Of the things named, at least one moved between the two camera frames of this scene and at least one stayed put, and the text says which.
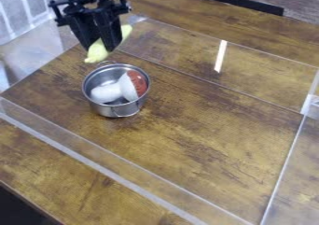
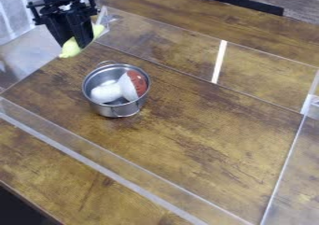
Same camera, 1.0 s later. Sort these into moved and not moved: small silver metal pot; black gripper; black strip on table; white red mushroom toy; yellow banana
Moved: yellow banana; black gripper
Not moved: small silver metal pot; black strip on table; white red mushroom toy
